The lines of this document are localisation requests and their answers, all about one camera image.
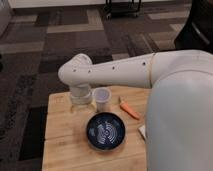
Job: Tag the black rolling cart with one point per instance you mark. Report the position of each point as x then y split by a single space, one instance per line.
122 8

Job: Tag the orange toy carrot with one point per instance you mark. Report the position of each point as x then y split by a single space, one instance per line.
127 108

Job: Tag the dark blue ceramic bowl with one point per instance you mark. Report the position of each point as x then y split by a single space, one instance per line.
105 131

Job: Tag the clear plastic cup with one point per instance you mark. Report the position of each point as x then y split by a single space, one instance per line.
102 96

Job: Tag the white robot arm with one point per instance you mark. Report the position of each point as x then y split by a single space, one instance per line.
179 115

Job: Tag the black office chair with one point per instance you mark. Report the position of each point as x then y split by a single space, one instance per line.
197 32

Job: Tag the white sponge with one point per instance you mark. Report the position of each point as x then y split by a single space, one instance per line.
142 131

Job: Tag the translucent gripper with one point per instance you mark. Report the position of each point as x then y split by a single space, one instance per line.
84 103

